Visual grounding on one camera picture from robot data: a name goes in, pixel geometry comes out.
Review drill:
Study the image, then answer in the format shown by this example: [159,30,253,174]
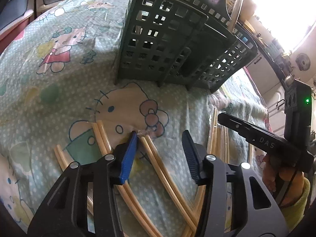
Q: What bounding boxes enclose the bamboo chopstick pair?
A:
[92,120,162,236]
[53,144,96,215]
[140,135,198,232]

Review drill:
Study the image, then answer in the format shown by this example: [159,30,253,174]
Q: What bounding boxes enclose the white kitchen cabinets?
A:
[246,51,285,136]

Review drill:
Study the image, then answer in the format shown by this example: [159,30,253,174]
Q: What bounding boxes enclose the right hand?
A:
[261,153,305,207]

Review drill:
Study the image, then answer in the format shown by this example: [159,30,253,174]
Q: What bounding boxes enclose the yellow sleeve cuff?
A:
[281,178,310,232]

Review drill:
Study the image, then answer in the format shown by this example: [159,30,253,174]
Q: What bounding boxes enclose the cartoon print table cloth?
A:
[1,0,269,231]

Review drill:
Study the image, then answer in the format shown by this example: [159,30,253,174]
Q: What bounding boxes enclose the green plastic utensil basket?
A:
[117,0,258,92]

